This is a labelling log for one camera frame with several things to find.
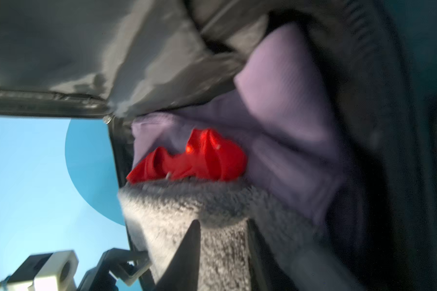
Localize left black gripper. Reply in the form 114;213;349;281
76;248;151;291

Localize open black white suitcase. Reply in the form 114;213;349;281
0;1;437;291

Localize purple pants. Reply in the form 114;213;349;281
132;23;362;227

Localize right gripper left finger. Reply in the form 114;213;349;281
154;219;201;291

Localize red t-shirt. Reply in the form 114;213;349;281
127;129;247;184

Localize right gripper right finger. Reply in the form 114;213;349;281
246;219;297;291

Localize grey towel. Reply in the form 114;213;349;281
118;179;362;291

